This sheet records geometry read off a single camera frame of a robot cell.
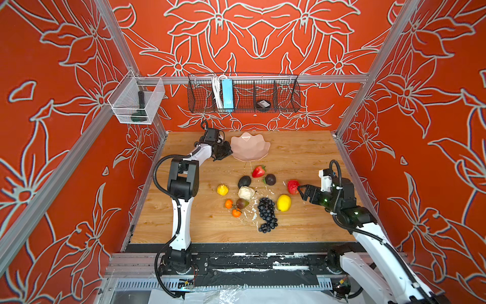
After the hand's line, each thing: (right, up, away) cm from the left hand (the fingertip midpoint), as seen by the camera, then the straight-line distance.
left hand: (233, 149), depth 105 cm
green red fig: (+5, -25, -19) cm, 32 cm away
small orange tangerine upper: (-1, -26, -18) cm, 31 cm away
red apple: (+30, -18, -15) cm, 38 cm away
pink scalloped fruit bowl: (+10, +1, +6) cm, 12 cm away
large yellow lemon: (+25, -25, -19) cm, 40 cm away
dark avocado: (+6, -16, -10) cm, 20 cm away
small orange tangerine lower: (+2, -30, -20) cm, 36 cm away
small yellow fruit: (-4, -20, -14) cm, 25 cm away
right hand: (+32, -16, -26) cm, 45 cm away
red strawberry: (+14, -11, -8) cm, 20 cm away
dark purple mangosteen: (+20, -15, -12) cm, 27 cm away
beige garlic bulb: (+7, -21, -17) cm, 28 cm away
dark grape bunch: (+16, -27, -20) cm, 37 cm away
